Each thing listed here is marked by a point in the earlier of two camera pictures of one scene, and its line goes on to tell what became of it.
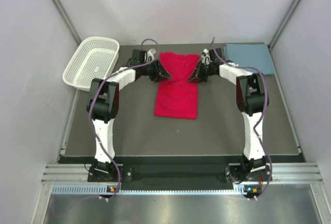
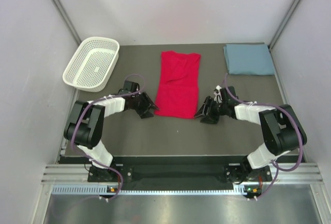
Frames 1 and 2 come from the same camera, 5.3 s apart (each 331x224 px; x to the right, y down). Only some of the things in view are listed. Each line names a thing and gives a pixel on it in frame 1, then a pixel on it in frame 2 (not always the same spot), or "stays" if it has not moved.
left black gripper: [160, 69] to [147, 103]
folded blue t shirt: [256, 55] stays
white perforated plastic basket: [95, 57] stays
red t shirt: [176, 96] stays
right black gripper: [194, 77] to [209, 102]
